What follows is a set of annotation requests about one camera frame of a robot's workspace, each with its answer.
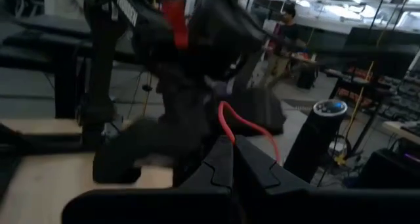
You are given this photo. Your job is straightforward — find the black tower fan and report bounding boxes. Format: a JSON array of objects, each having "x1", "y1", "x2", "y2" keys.
[{"x1": 283, "y1": 99, "x2": 348, "y2": 185}]

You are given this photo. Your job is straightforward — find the thin red cord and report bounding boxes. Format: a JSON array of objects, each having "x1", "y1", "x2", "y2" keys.
[{"x1": 217, "y1": 101, "x2": 283, "y2": 166}]

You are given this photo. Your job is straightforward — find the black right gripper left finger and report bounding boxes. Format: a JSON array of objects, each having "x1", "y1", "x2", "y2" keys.
[{"x1": 61, "y1": 135, "x2": 234, "y2": 224}]

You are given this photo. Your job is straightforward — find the white power strip with cables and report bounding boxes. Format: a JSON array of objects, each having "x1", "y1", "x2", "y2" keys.
[{"x1": 326, "y1": 137, "x2": 354, "y2": 168}]

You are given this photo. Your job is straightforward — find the black display panel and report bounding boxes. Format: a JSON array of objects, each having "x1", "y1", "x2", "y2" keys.
[{"x1": 314, "y1": 26, "x2": 420, "y2": 82}]

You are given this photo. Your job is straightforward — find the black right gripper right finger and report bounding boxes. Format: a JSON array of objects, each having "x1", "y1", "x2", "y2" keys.
[{"x1": 234, "y1": 135, "x2": 420, "y2": 224}]

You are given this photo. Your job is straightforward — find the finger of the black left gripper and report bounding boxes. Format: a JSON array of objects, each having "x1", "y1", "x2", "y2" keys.
[{"x1": 225, "y1": 87, "x2": 287, "y2": 137}]

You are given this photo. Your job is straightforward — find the black desk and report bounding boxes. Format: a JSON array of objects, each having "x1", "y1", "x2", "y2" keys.
[{"x1": 0, "y1": 15, "x2": 93, "y2": 120}]

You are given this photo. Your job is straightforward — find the yellow hanging cable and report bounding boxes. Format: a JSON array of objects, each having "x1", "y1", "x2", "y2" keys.
[{"x1": 337, "y1": 30, "x2": 385, "y2": 168}]

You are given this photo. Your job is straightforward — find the black box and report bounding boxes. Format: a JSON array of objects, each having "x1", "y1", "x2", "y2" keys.
[{"x1": 356, "y1": 146, "x2": 420, "y2": 189}]

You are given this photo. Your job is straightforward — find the person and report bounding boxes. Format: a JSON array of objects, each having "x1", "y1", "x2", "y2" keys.
[{"x1": 261, "y1": 2, "x2": 301, "y2": 89}]

